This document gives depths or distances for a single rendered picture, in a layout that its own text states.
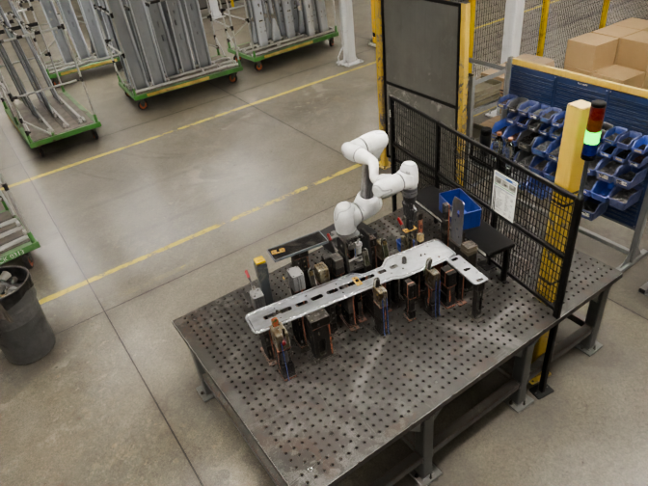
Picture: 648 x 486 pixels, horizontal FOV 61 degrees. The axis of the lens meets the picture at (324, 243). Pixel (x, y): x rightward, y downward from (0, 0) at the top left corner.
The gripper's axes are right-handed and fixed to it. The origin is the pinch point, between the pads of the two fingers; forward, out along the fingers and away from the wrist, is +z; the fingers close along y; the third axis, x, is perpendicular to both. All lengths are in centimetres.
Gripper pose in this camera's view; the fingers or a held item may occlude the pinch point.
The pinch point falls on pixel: (410, 223)
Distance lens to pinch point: 336.4
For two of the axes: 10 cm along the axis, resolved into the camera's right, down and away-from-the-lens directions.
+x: 8.7, -3.6, 3.4
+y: 4.8, 4.8, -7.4
